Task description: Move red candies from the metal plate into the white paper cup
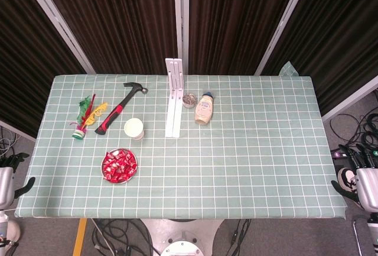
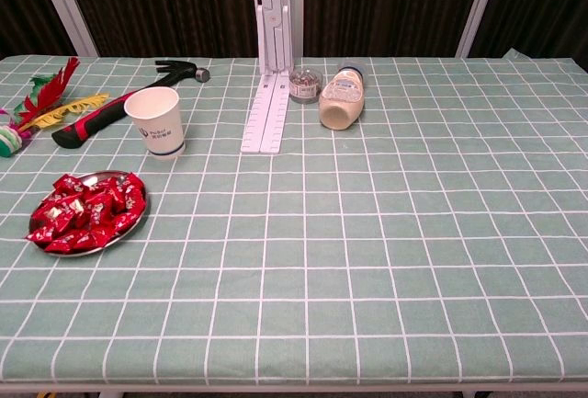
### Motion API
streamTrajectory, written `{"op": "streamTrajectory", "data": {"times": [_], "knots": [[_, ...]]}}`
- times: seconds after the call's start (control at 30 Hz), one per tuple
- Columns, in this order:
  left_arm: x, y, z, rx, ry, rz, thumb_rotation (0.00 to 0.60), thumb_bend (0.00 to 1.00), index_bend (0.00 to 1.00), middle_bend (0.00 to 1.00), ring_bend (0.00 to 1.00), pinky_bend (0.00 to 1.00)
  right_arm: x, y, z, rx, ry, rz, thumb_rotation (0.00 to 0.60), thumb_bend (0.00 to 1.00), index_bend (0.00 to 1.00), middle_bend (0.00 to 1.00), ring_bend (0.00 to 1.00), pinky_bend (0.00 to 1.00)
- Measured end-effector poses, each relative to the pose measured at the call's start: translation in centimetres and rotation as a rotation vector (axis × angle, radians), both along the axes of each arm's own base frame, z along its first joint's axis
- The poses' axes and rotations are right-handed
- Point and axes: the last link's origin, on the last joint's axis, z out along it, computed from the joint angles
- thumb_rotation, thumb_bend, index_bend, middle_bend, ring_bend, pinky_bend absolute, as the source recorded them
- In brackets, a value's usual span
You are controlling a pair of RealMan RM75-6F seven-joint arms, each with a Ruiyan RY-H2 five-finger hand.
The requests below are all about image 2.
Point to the colourful feather shuttlecock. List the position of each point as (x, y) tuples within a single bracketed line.
[(46, 94)]

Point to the red candy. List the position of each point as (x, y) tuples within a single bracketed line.
[(131, 185), (126, 221), (64, 245), (69, 183), (41, 235), (98, 207), (54, 214)]

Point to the white paper cup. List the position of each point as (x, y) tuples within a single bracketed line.
[(161, 136)]

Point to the white slanted frame post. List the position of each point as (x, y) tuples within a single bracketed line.
[(64, 3), (478, 7)]

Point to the cream mayonnaise squeeze bottle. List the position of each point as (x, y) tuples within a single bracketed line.
[(342, 104)]

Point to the white upright frame post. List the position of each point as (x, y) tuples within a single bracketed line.
[(296, 3)]

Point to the black red claw hammer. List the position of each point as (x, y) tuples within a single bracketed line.
[(92, 122)]

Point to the white folding stand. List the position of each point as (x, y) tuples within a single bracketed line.
[(266, 117)]

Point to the dark brown pleated curtain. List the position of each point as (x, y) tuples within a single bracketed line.
[(23, 3), (542, 3), (390, 3), (161, 3)]

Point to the round metal plate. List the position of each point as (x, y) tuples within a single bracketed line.
[(94, 178)]

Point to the green checked tablecloth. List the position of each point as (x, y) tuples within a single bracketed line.
[(367, 232)]

